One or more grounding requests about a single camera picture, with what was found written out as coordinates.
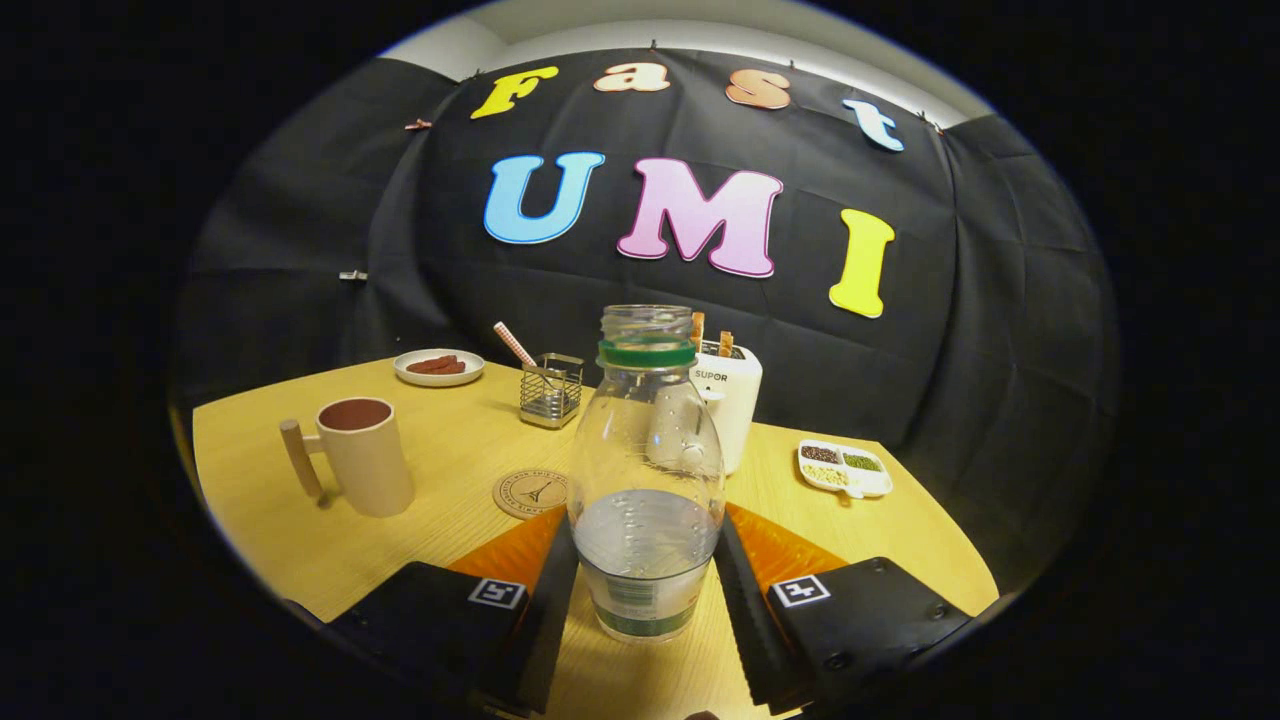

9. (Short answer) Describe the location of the round cork coaster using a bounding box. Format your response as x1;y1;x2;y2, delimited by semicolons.
492;469;573;521

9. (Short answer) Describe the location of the beige cup with wooden handle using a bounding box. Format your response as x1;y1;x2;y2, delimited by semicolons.
279;397;416;519

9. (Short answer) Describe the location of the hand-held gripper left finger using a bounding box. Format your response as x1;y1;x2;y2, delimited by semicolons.
325;505;581;716

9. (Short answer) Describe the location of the clear plastic juice bottle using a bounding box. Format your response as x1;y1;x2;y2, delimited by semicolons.
566;304;727;643

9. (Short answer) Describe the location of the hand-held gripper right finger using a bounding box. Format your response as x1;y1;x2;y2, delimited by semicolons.
713;503;976;716

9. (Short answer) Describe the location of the metal wire holder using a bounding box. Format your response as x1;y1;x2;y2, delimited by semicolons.
519;353;585;430

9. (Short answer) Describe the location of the white round plate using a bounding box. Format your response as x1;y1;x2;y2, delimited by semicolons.
393;348;486;388

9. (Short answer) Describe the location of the wooden table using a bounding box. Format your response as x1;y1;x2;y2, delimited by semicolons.
190;355;1001;720

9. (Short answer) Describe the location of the white divided bean dish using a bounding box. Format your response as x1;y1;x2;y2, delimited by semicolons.
797;440;894;499

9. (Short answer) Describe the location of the white toaster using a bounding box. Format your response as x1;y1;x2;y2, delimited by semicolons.
688;340;764;476

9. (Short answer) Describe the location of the black backdrop cloth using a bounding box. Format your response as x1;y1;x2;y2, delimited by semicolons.
170;48;1119;591

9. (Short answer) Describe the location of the striped paper straw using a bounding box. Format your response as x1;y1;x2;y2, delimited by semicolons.
493;321;538;369

